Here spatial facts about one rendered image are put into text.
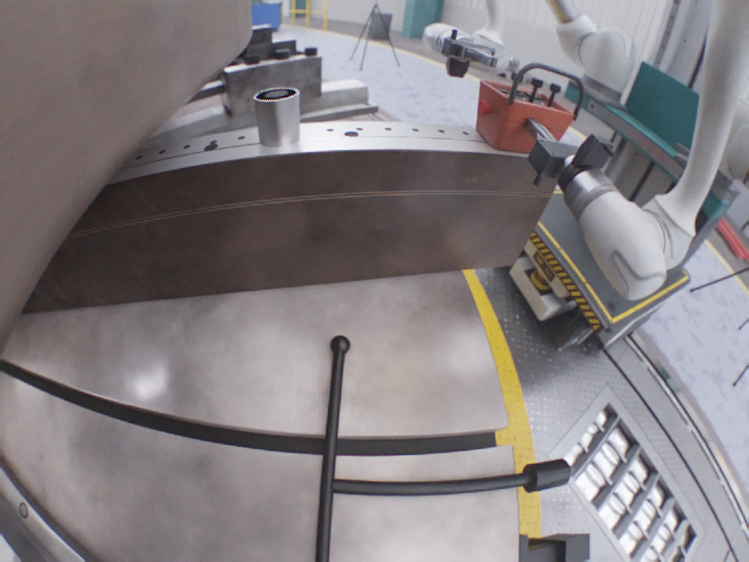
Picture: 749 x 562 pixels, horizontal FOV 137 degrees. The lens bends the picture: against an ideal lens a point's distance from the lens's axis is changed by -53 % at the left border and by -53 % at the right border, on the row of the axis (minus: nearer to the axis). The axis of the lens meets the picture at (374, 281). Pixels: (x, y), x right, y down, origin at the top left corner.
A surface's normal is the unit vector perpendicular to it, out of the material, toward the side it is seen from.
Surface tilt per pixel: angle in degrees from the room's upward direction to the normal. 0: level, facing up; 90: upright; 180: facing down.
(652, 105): 90
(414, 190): 90
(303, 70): 90
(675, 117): 90
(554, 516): 0
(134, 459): 0
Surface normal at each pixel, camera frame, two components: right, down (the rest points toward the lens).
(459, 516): 0.08, -0.63
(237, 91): 0.55, 0.68
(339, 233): 0.19, 0.77
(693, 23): -0.95, 0.18
